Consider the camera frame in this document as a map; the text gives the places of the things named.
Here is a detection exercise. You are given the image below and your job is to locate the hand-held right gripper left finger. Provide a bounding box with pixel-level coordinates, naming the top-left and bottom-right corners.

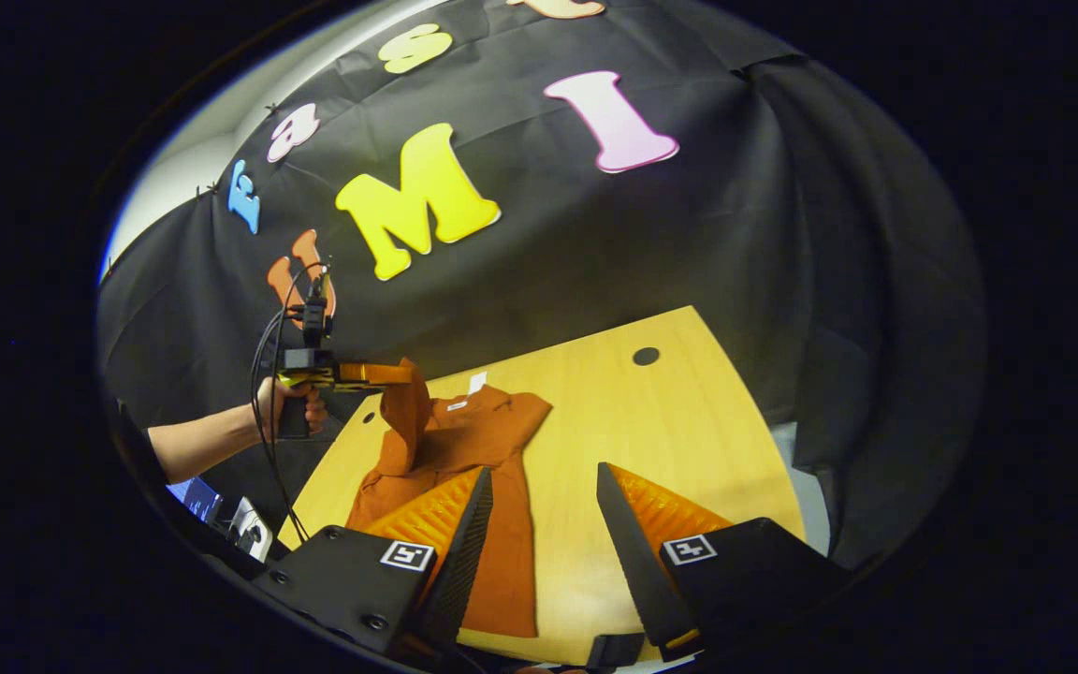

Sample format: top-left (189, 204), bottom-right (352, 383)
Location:
top-left (252, 466), bottom-right (495, 661)

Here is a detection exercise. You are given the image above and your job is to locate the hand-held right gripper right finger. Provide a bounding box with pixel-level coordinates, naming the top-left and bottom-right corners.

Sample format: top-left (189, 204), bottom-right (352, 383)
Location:
top-left (595, 462), bottom-right (851, 663)

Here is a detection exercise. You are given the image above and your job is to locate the orange jacket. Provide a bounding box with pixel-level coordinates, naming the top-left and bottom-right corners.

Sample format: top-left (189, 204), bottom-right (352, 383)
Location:
top-left (345, 356), bottom-right (554, 639)

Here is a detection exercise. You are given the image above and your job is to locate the white device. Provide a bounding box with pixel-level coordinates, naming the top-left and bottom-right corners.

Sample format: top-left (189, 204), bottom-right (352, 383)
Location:
top-left (226, 498), bottom-right (275, 561)

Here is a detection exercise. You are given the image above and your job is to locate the row of black cloth clips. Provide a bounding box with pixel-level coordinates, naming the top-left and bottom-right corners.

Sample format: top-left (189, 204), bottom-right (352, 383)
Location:
top-left (197, 101), bottom-right (283, 198)

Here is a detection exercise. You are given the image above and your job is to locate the black backdrop cloth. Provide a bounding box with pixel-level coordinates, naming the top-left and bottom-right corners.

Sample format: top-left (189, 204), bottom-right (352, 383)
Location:
top-left (97, 0), bottom-right (987, 572)

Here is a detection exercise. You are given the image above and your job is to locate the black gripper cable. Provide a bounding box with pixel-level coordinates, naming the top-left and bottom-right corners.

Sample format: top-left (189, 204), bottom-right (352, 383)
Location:
top-left (249, 276), bottom-right (315, 546)

